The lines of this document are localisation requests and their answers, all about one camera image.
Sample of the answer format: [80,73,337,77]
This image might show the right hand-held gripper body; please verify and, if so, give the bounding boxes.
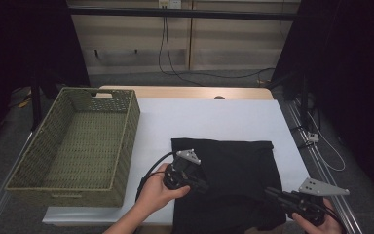
[283,177,351,227]

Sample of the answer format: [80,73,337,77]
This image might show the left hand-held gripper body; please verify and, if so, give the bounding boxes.
[163,148,206,191]

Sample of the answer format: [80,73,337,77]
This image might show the black sleeveless top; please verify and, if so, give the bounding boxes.
[169,137,288,234]

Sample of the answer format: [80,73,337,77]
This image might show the green woven basket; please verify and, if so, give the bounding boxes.
[4,86,141,209]

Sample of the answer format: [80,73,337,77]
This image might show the person's right hand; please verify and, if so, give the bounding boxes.
[291,198,346,234]

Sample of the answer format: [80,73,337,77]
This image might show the person's left hand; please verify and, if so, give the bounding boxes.
[139,163,191,214]

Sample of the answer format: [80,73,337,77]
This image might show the right black curtain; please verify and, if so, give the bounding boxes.
[270,0,374,209]

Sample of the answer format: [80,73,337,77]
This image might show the black curtain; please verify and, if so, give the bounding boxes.
[0,0,91,149]
[270,0,374,209]

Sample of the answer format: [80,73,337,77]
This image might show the background desk with black edge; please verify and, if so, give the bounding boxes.
[67,7,302,22]

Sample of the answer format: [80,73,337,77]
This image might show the black metal stand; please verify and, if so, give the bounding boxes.
[29,72,44,132]

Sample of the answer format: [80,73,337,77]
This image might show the white power socket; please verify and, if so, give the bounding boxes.
[158,0,182,10]

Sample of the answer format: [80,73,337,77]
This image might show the left black curtain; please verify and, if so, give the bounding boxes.
[0,0,91,149]

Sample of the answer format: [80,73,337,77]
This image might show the white cable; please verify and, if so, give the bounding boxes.
[306,110,347,173]

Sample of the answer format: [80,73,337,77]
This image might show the black hanging cable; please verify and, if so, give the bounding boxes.
[165,16,276,87]
[157,16,206,87]

